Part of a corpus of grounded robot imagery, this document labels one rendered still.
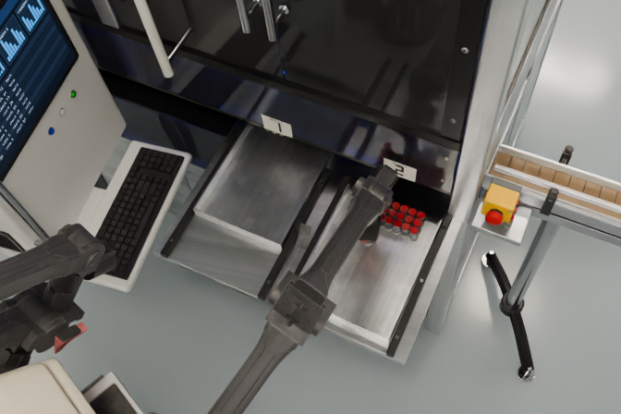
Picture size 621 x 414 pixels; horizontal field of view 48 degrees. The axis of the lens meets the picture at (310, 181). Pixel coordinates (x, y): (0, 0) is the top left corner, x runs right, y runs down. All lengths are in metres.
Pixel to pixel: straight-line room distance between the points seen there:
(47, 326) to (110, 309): 1.42
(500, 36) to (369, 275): 0.73
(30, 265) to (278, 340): 0.44
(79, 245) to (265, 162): 0.73
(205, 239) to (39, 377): 0.68
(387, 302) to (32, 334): 0.80
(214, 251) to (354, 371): 0.95
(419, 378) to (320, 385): 0.35
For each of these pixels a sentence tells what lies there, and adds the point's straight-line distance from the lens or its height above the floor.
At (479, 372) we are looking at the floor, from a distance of 2.60.
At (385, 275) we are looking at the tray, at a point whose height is 0.88.
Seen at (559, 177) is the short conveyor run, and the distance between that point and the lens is 1.87.
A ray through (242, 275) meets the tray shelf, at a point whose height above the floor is 0.88.
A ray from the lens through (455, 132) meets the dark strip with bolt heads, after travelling 1.52.
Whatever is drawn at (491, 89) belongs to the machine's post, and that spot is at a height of 1.42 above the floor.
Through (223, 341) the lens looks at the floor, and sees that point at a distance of 2.65.
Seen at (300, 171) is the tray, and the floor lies 0.88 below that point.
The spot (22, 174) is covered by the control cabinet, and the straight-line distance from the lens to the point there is 1.80.
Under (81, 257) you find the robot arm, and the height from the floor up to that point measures 1.37.
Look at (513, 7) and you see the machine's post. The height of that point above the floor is 1.63.
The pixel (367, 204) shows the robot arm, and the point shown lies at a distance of 1.44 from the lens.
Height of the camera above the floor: 2.48
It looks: 59 degrees down
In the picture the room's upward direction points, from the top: 8 degrees counter-clockwise
